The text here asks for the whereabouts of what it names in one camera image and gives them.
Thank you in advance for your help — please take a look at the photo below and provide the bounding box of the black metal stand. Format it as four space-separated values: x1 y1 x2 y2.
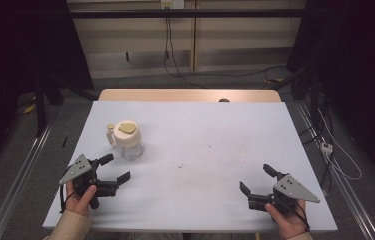
33 74 65 138

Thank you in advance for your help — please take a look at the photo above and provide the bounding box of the black horizontal metal bar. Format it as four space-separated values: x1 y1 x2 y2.
69 8 306 19

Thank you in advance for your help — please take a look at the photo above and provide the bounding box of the person's left hand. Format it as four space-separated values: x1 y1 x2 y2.
65 181 98 218

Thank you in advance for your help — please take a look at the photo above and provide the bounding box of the white table cover board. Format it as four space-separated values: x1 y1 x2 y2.
42 100 338 233

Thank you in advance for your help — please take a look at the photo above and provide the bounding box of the person's right hand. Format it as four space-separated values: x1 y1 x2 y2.
264 199 310 240

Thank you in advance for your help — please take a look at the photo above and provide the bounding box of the clear bottle with cream lid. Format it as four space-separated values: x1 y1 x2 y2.
105 119 144 161

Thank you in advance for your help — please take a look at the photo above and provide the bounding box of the right hand-held gripper black cable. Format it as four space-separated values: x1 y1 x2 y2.
293 199 311 233

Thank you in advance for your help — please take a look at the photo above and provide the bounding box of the metal floor rail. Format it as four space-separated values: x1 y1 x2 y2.
294 101 375 240
0 123 54 240

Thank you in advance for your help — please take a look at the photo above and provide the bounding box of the black curtain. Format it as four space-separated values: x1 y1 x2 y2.
286 0 375 188
0 0 95 179

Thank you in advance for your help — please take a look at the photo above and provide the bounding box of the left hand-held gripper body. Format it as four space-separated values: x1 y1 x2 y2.
58 153 120 210

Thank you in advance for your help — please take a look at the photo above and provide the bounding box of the left hand-held gripper black cable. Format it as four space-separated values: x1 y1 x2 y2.
59 182 76 214

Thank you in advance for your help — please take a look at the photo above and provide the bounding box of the white cable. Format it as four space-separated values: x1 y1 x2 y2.
317 109 363 182

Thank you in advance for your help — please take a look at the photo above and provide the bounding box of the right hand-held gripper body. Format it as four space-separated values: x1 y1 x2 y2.
248 173 321 216

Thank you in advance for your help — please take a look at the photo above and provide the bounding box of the hand-held gripper black cable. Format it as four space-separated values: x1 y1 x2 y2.
293 199 311 233
59 182 76 214

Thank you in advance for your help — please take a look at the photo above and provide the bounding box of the black cable on wall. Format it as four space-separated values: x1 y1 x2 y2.
163 16 288 90

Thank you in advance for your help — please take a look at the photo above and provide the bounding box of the white wall socket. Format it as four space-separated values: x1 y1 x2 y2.
160 0 185 10

